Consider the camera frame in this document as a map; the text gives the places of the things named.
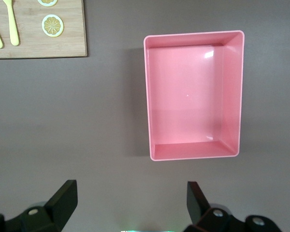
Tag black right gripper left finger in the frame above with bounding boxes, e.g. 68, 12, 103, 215
0, 179, 78, 232

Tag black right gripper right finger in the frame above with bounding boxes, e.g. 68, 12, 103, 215
183, 181, 281, 232

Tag brown table cover sheet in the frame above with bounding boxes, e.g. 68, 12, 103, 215
0, 0, 290, 232

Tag pink plastic bin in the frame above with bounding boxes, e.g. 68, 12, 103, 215
143, 30, 245, 162

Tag bamboo cutting board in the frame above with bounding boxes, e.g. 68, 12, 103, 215
0, 0, 88, 59

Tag toy lemon slice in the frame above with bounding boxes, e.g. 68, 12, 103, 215
41, 14, 65, 38
37, 0, 58, 7

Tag yellow plastic fork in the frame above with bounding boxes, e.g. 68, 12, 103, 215
1, 0, 20, 46

